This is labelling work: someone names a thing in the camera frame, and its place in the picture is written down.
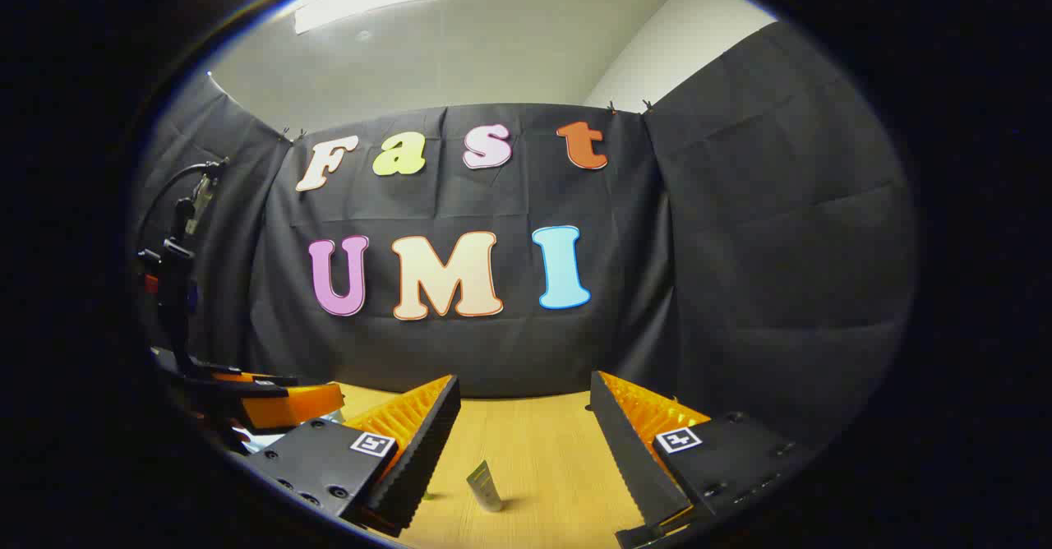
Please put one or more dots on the black backdrop cloth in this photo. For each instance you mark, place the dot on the black backdrop cloth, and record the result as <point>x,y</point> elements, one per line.
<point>493,343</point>

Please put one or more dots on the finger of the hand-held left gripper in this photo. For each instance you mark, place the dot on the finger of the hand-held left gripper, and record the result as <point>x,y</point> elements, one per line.
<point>246,379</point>
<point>288,405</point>

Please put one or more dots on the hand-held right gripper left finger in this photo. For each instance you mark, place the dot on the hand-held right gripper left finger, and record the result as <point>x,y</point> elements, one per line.
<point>427,442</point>

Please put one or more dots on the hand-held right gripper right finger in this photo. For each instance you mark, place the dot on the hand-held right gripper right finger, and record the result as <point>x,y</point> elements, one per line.
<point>625,459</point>

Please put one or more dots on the white tube with green end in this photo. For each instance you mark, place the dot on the white tube with green end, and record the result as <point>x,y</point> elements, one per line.
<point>485,487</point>

